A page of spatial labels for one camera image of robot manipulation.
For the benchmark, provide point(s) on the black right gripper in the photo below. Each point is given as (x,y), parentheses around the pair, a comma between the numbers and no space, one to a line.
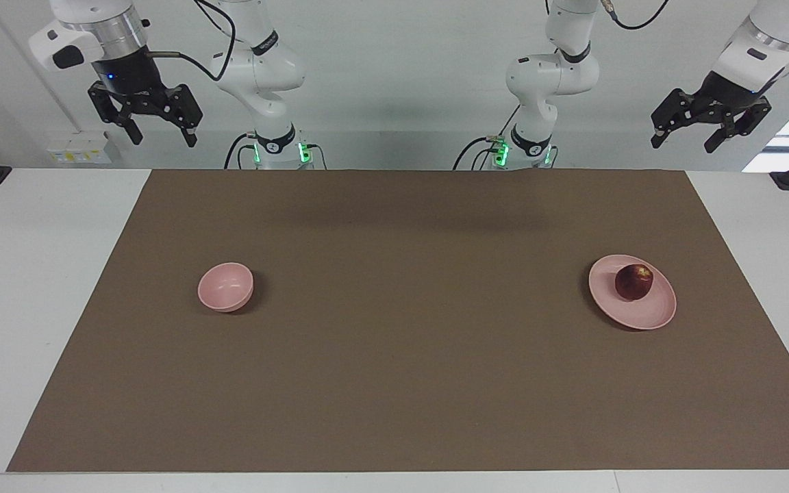
(127,79)

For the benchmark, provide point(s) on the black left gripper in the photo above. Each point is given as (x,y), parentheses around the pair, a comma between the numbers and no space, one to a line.
(730,96)

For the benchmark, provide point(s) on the dark red apple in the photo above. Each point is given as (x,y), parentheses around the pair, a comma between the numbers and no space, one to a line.
(634,282)

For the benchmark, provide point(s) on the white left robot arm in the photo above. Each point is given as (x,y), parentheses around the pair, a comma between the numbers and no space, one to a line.
(552,75)

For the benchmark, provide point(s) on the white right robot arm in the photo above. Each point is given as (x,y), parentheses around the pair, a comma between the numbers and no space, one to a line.
(261,72)

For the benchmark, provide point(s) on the pink bowl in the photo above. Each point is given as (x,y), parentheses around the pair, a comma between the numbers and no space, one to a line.
(224,287)

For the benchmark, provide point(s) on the pink plate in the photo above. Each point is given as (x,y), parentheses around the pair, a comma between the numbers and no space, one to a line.
(641,315)

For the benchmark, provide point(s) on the brown table mat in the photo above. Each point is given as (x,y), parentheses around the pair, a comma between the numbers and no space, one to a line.
(401,342)

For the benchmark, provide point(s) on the white wall outlet box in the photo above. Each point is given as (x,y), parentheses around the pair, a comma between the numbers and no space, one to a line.
(83,149)

